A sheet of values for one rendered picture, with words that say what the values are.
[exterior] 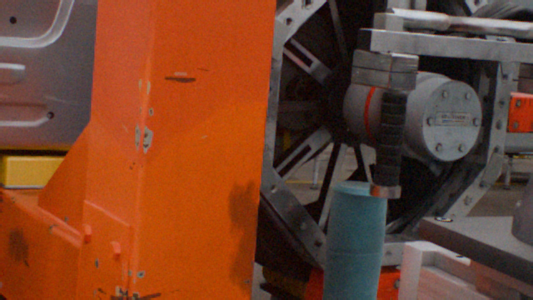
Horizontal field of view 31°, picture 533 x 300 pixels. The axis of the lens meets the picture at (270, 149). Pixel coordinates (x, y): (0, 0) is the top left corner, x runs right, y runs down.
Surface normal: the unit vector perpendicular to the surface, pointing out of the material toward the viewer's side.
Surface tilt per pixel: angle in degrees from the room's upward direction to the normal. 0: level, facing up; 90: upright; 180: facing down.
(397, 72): 90
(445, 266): 90
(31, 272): 90
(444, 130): 90
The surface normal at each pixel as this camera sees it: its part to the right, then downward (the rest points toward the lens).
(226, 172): 0.53, 0.16
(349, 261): -0.23, 0.14
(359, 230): 0.00, 0.09
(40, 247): -0.85, 0.00
